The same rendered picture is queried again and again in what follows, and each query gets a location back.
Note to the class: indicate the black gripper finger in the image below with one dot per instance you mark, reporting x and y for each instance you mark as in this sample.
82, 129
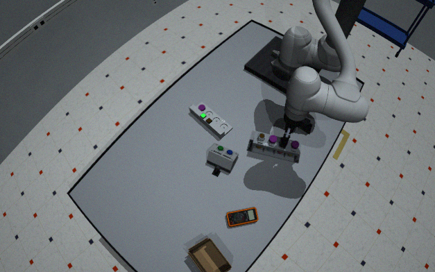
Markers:
286, 137

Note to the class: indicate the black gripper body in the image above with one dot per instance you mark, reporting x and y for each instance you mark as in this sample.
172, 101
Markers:
291, 123

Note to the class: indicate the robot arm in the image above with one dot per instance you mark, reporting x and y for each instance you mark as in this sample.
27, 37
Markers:
306, 92

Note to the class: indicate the orange digital multimeter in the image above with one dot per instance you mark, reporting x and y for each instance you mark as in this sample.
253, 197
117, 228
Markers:
242, 217

